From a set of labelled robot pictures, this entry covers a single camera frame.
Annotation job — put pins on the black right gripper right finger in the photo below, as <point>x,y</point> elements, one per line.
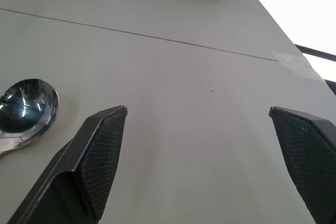
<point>309,153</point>

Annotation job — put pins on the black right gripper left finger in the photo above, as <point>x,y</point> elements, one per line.
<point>86,171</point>

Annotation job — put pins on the shiny metal spoon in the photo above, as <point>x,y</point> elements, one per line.
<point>26,111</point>

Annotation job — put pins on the clear tape strip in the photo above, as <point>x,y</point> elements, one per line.
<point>294,62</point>

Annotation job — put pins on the dark bar beyond table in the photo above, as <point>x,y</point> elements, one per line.
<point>315,52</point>

